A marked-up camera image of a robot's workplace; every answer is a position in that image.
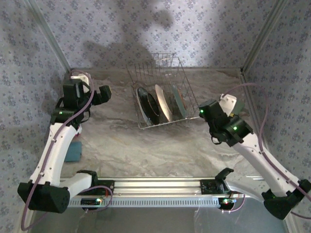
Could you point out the light green ribbed plate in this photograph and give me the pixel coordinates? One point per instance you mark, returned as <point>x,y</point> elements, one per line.
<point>178,102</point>

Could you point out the grey reindeer snowflake plate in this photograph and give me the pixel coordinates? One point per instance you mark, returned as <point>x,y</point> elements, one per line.
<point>143,106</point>

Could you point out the halloween cat pumpkin plate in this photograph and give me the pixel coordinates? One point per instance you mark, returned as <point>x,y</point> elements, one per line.
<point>164,104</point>

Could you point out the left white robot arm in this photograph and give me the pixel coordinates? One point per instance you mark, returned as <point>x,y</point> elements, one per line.
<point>56,150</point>

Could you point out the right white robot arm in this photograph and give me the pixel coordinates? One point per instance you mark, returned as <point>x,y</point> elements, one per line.
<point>262,162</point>

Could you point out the dark green flat object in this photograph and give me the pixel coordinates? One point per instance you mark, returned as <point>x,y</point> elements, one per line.
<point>240,106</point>

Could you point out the teal rectangular block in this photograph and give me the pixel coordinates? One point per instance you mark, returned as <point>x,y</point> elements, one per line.
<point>74,153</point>

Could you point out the black controller board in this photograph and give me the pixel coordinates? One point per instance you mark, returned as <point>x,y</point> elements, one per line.
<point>227,202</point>
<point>88,202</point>

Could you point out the aluminium frame post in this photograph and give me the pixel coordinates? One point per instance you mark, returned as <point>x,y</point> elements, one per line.
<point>262,36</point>
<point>52,36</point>

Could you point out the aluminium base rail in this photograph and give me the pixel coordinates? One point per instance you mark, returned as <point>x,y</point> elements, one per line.
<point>158,185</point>

